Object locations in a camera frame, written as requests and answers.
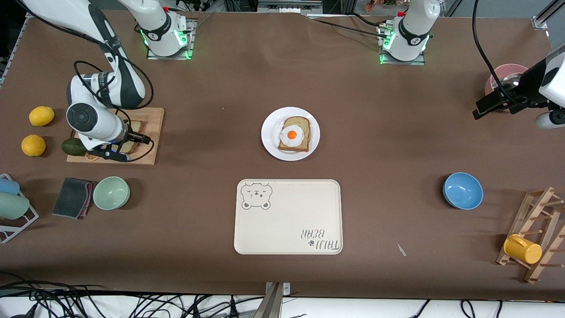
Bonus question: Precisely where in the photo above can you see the toy bread slice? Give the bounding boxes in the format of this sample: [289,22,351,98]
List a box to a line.
[116,120,144,155]
[279,116,311,153]

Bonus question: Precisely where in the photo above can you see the white round plate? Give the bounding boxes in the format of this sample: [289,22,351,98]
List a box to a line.
[261,107,320,161]

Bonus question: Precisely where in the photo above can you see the metal spoon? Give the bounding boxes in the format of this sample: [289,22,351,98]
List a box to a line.
[493,74,524,89]

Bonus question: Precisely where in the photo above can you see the pink bowl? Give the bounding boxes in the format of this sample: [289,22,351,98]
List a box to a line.
[485,64,529,98]

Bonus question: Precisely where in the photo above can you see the wooden cutting board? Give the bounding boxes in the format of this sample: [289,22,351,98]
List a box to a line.
[66,107,165,166]

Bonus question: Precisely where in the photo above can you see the green toy avocado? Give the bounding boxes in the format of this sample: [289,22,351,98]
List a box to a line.
[61,138,87,156]

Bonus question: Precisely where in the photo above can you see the light green bowl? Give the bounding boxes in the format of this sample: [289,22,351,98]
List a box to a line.
[93,176,131,210]

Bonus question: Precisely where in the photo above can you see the aluminium corner profile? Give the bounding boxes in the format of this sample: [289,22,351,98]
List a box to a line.
[532,0,565,30]

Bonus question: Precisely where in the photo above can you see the dark grey cloth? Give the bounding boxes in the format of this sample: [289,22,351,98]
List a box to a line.
[52,178,94,220]

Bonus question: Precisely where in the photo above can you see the blue bowl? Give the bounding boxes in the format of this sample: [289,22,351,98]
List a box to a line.
[443,172,484,210]

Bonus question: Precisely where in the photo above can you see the yellow toy lemon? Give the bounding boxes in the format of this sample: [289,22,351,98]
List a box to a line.
[21,134,46,157]
[29,106,55,127]

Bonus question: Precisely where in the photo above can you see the wooden cup rack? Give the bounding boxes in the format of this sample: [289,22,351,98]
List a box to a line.
[496,186,565,284]

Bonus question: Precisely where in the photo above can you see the blue cup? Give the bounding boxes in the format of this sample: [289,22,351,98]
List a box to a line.
[0,178,21,196]

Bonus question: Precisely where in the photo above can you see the green cup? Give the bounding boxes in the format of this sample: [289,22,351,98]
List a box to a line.
[0,192,30,220]

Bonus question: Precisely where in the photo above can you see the yellow mug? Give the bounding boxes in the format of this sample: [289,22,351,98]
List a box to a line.
[503,234,543,265]

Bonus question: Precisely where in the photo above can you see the colourful toy pile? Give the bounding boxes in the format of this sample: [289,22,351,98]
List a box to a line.
[364,0,398,11]

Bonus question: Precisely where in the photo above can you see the toy fried egg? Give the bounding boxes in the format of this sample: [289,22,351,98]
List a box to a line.
[280,125,305,148]

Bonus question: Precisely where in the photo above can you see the cream bear print tray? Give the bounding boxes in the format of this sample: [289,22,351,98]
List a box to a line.
[234,179,343,255]

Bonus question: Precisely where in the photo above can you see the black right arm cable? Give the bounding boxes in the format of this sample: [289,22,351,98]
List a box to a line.
[74,60,156,163]

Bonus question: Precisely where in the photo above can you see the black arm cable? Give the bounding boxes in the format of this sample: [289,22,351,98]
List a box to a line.
[471,0,530,113]
[74,60,156,163]

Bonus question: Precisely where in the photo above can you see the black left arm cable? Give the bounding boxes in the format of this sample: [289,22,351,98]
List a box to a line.
[471,0,530,113]

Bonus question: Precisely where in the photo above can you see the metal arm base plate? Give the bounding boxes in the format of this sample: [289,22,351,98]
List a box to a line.
[146,17,196,61]
[378,23,426,66]

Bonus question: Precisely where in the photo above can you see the white wire rack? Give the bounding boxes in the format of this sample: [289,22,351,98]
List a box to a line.
[0,174,39,244]

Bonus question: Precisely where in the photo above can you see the black table cable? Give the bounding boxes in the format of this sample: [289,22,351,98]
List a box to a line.
[351,12,391,29]
[307,17,389,40]

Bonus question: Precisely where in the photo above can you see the black floor cable bundle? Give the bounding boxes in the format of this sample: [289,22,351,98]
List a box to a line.
[0,272,265,318]

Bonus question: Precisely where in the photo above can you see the metal frame equipment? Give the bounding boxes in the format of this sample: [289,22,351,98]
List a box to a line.
[223,0,354,14]

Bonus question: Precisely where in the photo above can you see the aluminium profile with bracket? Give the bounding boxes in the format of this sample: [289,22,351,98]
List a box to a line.
[252,282,292,318]

